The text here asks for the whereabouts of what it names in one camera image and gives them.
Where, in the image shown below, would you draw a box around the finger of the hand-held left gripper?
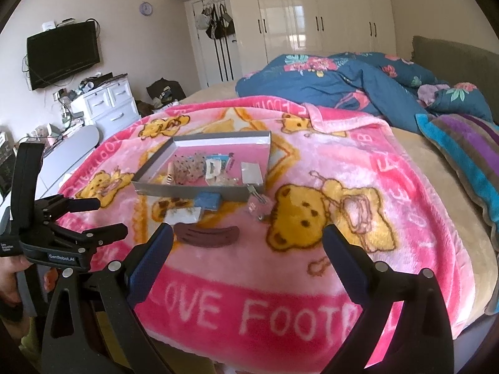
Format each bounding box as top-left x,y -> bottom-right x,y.
35,197 -> 101,223
54,223 -> 129,256

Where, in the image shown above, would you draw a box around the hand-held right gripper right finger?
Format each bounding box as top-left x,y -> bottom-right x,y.
322,224 -> 455,374

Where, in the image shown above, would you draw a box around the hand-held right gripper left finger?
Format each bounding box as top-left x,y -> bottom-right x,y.
41,222 -> 174,374

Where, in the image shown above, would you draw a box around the brown hair claw clip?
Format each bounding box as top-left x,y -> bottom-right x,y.
173,223 -> 241,248

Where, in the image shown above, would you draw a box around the grey shallow box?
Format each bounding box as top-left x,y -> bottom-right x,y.
132,131 -> 272,202

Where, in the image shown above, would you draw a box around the small blue box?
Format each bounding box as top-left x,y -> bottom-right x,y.
194,192 -> 223,210

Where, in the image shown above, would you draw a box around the small clear pink packet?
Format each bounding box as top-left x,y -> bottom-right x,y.
246,185 -> 274,219

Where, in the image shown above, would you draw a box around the dotted bow hair clip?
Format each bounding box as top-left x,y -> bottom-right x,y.
171,156 -> 206,184

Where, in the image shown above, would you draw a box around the clear plastic packet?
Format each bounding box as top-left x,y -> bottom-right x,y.
240,162 -> 263,185

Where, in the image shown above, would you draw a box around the person's left hand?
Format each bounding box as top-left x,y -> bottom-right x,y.
0,257 -> 59,322

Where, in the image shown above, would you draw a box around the white oval table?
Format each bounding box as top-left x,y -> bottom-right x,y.
37,125 -> 100,188

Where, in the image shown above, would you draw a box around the pink printed bear blanket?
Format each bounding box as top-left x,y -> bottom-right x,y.
58,101 -> 474,372

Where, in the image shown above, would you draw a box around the person's yellow-green trouser leg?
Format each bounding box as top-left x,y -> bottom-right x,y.
19,329 -> 44,365

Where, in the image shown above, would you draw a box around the white drawer cabinet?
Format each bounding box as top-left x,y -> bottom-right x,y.
70,76 -> 141,133

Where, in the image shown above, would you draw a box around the clutter on cabinet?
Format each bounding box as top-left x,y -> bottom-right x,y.
58,72 -> 128,95

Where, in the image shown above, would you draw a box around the beige bed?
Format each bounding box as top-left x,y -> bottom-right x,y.
183,84 -> 499,336

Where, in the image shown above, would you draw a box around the black bag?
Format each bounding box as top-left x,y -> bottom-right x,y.
147,79 -> 187,108

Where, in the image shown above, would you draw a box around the black television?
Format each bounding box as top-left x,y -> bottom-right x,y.
27,21 -> 101,91

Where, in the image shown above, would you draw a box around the striped pillow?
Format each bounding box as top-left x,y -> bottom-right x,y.
415,113 -> 499,251

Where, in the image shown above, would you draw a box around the blue floral duvet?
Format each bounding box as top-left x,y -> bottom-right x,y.
235,51 -> 493,124

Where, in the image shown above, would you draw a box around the white door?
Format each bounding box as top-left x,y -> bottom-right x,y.
184,0 -> 241,90

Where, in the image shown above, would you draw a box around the bags hanging on door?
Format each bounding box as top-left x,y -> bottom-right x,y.
195,3 -> 236,40

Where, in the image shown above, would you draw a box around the green headboard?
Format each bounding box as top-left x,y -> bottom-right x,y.
411,36 -> 499,126

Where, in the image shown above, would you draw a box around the white wardrobe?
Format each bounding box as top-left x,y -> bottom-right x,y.
165,0 -> 397,85

